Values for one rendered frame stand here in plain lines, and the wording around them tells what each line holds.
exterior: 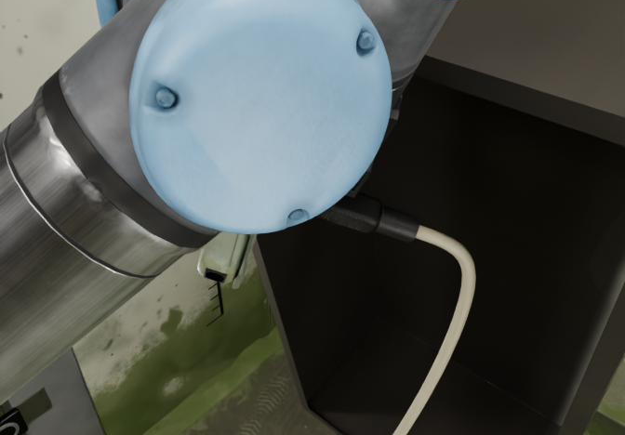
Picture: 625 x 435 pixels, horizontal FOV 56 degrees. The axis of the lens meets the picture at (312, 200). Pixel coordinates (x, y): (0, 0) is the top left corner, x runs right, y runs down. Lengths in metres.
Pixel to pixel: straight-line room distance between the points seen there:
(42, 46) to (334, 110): 1.12
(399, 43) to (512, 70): 0.16
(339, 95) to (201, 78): 0.05
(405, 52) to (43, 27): 0.98
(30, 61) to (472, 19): 0.92
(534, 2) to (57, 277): 0.50
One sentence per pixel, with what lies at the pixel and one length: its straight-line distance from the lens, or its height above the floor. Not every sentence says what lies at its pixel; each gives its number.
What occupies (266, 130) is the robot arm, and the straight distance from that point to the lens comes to 0.19.
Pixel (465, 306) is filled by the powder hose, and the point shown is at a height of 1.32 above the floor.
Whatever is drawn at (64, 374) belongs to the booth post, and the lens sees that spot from 1.73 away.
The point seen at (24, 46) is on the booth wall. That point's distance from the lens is 1.28.
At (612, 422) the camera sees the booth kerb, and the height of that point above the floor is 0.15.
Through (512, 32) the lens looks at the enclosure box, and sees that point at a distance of 0.57.
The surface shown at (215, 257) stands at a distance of 0.56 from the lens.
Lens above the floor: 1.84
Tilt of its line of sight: 37 degrees down
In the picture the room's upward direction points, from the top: straight up
